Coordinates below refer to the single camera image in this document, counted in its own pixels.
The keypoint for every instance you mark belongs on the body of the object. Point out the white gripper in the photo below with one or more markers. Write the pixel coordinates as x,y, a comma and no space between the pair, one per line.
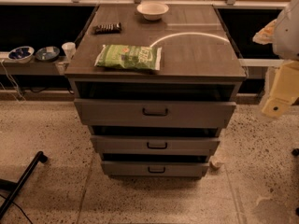
288,36

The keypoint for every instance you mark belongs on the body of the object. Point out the grey top drawer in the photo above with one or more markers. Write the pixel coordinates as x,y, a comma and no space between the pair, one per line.
156,114

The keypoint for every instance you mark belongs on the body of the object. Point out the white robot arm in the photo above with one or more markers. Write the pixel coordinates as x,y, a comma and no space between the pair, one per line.
286,33

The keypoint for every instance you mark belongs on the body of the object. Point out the grey drawer cabinet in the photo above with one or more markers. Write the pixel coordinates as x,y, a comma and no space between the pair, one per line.
198,64

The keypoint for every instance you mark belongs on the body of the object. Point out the grey middle drawer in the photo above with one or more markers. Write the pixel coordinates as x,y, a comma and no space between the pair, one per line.
154,145

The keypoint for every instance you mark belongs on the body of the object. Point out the white bowl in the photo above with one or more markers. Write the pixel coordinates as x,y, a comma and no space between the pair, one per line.
152,11

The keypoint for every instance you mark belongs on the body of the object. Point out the green chip bag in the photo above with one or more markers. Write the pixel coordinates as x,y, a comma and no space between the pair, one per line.
127,57

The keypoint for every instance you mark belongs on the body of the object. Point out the white paper cup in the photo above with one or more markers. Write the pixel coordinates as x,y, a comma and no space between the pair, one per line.
69,49

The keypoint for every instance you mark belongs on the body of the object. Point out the grey side shelf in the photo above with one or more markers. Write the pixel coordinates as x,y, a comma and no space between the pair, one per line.
33,68

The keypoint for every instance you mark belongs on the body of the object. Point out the grey blue bowl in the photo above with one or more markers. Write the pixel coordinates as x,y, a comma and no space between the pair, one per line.
48,54

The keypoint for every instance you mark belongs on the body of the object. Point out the blue patterned bowl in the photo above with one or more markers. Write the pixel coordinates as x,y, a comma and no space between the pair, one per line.
22,54

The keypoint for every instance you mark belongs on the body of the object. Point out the black stand leg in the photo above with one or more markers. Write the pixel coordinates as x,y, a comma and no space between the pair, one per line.
13,188

